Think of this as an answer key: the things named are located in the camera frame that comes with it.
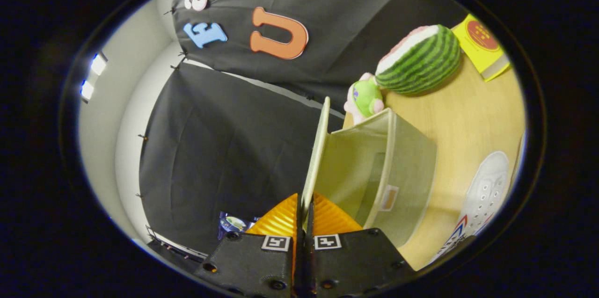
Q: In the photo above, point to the ceiling light panel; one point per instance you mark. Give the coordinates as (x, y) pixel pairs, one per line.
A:
(97, 65)

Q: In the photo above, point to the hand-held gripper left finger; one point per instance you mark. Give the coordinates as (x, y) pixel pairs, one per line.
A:
(252, 260)

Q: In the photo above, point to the pink and green plush toy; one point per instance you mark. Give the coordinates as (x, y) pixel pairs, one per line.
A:
(367, 98)

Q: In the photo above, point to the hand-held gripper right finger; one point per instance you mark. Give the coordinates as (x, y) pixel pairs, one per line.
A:
(355, 260)

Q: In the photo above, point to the beige fabric storage box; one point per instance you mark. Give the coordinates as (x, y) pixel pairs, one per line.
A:
(407, 171)

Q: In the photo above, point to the yellow book with red circle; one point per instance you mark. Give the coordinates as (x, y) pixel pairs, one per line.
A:
(486, 57)

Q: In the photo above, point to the white canvas shoe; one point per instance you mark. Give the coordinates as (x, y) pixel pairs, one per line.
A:
(486, 185)

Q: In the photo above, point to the black backdrop cloth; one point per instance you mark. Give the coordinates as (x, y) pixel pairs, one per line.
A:
(210, 148)

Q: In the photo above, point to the dark metal frame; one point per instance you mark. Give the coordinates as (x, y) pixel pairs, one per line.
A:
(173, 249)

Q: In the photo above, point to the watermelon slice plush toy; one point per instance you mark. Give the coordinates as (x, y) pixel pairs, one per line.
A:
(421, 64)

